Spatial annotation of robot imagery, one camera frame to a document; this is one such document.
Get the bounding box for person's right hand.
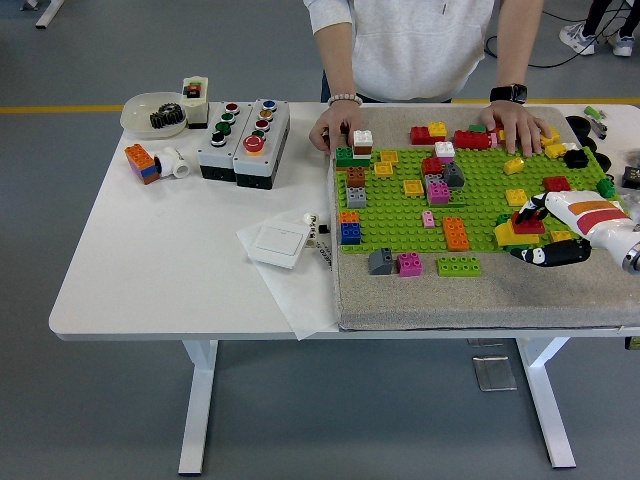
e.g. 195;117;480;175
308;104;365;154

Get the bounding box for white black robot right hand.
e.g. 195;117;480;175
509;189;632;268

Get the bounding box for person's left hand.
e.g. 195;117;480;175
478;101;554;156

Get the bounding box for red slope brick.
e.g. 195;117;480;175
509;210;546;235

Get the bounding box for large yellow slope brick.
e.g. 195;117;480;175
493;219;541;247

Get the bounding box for green studded baseplate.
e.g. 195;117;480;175
333;148;634;254

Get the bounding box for white brown brick stack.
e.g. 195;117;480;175
352;129;375;159

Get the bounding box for dark green flat brick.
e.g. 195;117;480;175
334;146;372;169

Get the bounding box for red long brick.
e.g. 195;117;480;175
452;129;491;150

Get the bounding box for dark grey slope brick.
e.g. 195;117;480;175
442;162;466;189
368;248;395;276

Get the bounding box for dark green thick brick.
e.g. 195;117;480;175
494;212;530;252

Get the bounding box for green flat plate brick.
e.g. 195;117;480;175
428;192;469;208

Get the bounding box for orange long brick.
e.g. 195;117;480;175
441;216;471;252

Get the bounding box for orange blue purple brick stack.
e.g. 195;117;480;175
123;143;161;186

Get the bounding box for black wristwatch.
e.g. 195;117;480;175
489;83;529;105

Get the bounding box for emergency stop control box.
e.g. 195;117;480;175
232;98;291;190

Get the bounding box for white labelled cylinder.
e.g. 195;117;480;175
302;211;321;250

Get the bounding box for background person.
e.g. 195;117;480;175
558;0;640;58

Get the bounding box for white printed label strip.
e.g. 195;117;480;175
312;239;334;272

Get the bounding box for lime green long plate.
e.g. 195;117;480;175
436;255;484;277

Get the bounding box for grey-brown mat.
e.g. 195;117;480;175
324;105;640;332

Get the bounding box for white pipe tee fitting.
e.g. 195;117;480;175
152;146;191;180

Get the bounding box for black gears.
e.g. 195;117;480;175
149;103;188;130

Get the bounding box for white paper sheet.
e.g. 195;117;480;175
234;209;344;341

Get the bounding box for metal floor plate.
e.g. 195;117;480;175
471;354;519;393

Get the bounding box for white bowl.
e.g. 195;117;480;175
119;91;189;140

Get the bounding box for background white table leg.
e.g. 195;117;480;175
19;0;65;29

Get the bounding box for black floor cable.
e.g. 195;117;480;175
483;29;624;69

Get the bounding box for white wall switch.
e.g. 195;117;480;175
247;223;307;270

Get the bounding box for cream switch box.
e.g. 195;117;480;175
180;76;210;130

